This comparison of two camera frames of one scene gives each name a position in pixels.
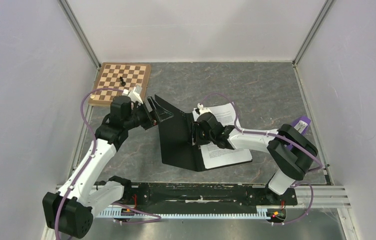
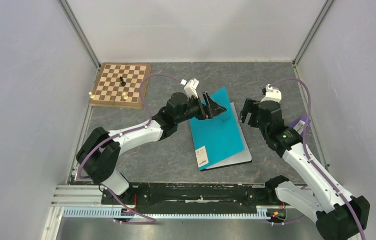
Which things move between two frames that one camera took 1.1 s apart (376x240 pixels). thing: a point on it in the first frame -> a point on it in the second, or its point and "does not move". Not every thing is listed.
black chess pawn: [123, 83] does not move
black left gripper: [159, 113] -> [211, 110]
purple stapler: [301, 124] does not move
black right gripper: [196, 128] -> [250, 106]
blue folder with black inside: [177, 136] -> [219, 142]
